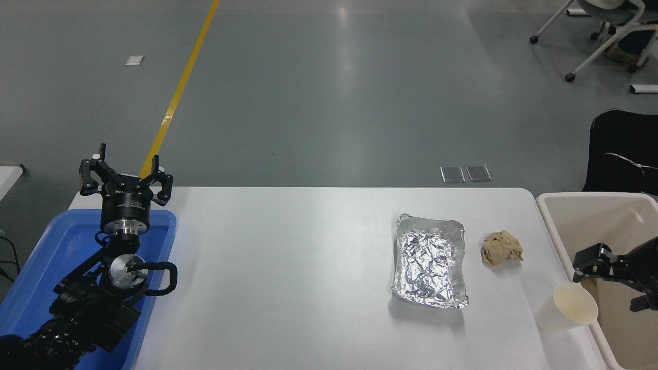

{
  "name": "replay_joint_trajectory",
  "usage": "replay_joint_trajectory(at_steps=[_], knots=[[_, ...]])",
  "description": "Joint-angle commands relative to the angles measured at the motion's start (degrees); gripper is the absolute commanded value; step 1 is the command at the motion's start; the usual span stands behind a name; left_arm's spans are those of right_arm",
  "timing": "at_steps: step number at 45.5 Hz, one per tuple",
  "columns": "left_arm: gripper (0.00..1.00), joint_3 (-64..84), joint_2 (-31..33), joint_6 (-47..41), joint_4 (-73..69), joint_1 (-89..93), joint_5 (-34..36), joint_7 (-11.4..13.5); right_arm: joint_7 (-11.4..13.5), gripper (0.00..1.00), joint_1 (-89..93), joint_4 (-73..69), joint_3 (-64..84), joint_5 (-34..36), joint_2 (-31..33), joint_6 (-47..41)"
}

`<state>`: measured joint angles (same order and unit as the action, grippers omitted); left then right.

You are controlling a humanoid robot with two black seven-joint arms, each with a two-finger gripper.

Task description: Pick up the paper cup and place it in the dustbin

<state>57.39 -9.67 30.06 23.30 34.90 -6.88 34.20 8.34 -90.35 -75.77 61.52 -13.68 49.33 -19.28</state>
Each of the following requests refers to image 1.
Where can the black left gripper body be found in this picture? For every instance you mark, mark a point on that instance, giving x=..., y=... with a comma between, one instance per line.
x=126, y=203

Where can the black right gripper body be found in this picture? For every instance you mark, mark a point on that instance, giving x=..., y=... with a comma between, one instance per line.
x=645, y=264

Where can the white paper cup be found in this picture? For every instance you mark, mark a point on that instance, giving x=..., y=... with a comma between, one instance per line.
x=560, y=311

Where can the large pale bin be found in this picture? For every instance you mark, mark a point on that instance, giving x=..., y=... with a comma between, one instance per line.
x=576, y=226

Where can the blue plastic tray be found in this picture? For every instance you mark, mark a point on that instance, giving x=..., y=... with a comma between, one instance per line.
x=56, y=246

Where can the white side table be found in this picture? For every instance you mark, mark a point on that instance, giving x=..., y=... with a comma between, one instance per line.
x=7, y=180

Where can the crumpled tan paper ball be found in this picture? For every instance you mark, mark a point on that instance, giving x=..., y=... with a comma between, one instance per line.
x=501, y=247

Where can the black office chair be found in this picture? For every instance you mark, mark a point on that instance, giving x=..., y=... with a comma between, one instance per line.
x=617, y=144

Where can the metal floor plate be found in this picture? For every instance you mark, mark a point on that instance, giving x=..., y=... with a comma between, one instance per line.
x=453, y=174
x=479, y=173

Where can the crinkled foil tray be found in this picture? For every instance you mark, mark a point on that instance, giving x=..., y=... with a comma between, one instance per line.
x=431, y=262

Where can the white floor bar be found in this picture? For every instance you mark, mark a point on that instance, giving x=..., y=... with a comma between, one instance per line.
x=643, y=88

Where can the brown cardboard box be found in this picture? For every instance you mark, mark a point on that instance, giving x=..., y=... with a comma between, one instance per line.
x=619, y=54

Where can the white-framed office chair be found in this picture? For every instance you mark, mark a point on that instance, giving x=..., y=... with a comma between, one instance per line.
x=624, y=28

